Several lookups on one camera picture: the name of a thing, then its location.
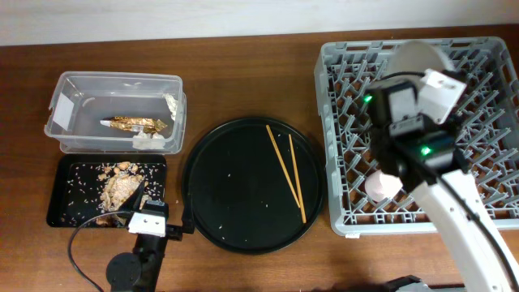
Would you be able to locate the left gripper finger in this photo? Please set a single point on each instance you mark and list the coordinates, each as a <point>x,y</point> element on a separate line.
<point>132,203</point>
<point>188,222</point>

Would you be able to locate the wooden chopstick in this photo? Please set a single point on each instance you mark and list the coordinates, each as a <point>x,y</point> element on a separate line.
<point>297,181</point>
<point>282,164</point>

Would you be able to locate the pink plastic cup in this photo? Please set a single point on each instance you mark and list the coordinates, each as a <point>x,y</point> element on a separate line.
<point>380,186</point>

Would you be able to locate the grey-green plate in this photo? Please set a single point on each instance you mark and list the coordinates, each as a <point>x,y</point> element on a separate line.
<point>413,58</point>

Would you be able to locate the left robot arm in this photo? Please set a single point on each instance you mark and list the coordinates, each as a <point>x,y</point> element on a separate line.
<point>139,269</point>

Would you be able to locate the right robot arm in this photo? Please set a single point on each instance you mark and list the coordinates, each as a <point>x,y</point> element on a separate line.
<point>414,139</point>

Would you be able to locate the grey dishwasher rack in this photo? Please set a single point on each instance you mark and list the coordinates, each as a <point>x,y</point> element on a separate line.
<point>489,136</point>

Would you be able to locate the pile of food scraps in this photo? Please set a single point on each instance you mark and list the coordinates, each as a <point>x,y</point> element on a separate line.
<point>120,181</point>

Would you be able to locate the black rectangular tray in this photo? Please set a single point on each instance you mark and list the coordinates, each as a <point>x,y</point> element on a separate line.
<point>77,190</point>

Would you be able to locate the crumpled white tissue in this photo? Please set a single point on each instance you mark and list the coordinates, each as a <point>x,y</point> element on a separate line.
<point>148,141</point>

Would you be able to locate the round black tray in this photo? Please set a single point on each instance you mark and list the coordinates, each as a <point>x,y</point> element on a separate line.
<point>241,200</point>

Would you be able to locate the gold foil wrapper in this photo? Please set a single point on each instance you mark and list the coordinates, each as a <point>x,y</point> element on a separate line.
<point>134,124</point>

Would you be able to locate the clear plastic bin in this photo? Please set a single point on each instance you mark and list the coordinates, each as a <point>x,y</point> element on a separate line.
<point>99,94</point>

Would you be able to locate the white label on bin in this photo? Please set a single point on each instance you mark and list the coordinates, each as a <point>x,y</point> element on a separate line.
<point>63,111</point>

